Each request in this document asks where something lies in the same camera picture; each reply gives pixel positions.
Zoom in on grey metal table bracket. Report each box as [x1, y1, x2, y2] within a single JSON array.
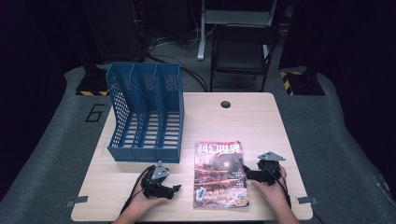
[[64, 195, 90, 209]]

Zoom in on black cabinet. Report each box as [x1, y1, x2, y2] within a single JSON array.
[[82, 0, 148, 63]]

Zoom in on black floor cables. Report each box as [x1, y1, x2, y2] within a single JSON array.
[[145, 35, 209, 93]]

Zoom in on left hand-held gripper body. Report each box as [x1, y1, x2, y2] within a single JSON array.
[[141, 161, 176, 201]]

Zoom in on black folding chair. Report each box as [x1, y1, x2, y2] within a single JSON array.
[[209, 25, 281, 93]]

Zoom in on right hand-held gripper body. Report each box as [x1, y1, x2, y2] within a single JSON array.
[[252, 150, 287, 187]]

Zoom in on right hand-held gripper cable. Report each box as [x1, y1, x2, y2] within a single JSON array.
[[266, 168, 293, 209]]

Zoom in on left hand-held gripper cable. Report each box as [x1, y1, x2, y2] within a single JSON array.
[[120, 165, 156, 217]]

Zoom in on red science fiction magazine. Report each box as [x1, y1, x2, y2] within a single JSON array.
[[192, 140, 250, 210]]

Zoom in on blue plastic file rack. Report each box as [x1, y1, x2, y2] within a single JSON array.
[[106, 62, 185, 164]]

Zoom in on white metal desk frame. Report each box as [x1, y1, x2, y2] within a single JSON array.
[[196, 0, 278, 62]]

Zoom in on person's left hand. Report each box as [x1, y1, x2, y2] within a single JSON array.
[[123, 186, 168, 218]]

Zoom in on hand-held gripper cable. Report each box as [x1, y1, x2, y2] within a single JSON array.
[[120, 165, 156, 217], [266, 168, 293, 209]]

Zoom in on person's right hand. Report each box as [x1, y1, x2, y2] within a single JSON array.
[[249, 165, 290, 207]]

